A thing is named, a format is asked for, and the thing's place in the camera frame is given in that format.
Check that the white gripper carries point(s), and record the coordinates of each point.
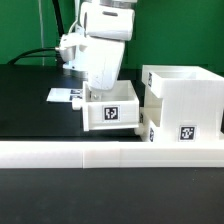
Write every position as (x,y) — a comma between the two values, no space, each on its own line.
(97,39)

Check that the white drawer cabinet box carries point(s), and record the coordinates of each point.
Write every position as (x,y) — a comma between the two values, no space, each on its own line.
(186,103)

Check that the white front drawer with knob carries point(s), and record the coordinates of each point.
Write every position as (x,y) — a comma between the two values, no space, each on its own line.
(146,129)

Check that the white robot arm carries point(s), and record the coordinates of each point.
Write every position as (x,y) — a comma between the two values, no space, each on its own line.
(97,38)

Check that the marker tag sheet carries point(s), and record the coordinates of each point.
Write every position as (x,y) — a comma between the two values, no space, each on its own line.
(64,94)

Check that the white L-shaped fence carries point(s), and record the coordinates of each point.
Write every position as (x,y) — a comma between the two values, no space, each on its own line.
(50,154)

